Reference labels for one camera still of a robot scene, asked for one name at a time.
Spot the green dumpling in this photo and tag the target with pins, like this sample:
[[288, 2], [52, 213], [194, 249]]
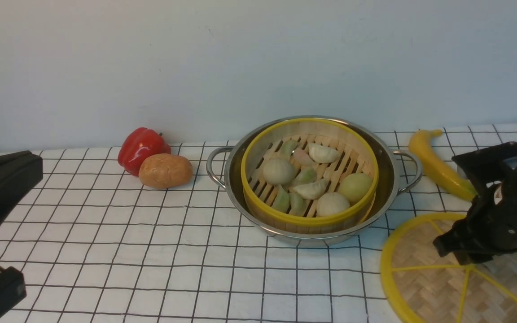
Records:
[[306, 176], [298, 205], [282, 200], [287, 149]]

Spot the yellow banana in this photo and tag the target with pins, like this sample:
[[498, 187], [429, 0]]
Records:
[[436, 169]]

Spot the pink dumpling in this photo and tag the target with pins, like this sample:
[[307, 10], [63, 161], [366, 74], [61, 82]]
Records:
[[302, 157]]

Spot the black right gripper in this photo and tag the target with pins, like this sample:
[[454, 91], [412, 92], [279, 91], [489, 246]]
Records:
[[489, 228]]

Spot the brown potato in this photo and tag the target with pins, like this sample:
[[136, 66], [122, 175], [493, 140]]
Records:
[[163, 171]]

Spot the stainless steel pot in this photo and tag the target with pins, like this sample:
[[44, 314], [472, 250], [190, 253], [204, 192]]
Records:
[[399, 172]]

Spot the red bell pepper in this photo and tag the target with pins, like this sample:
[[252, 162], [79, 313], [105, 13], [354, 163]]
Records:
[[139, 145]]

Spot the round greenish bun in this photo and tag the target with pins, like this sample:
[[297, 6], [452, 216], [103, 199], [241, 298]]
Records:
[[355, 186]]

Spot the yellow bamboo steamer basket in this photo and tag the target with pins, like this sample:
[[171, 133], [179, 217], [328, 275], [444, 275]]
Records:
[[356, 157]]

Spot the round white bun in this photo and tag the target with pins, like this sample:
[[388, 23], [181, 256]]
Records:
[[331, 203], [278, 171]]

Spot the yellow bamboo steamer lid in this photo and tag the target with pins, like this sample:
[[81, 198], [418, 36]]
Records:
[[422, 287]]

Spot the white dumpling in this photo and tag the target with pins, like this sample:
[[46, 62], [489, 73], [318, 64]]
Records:
[[322, 154], [312, 191]]

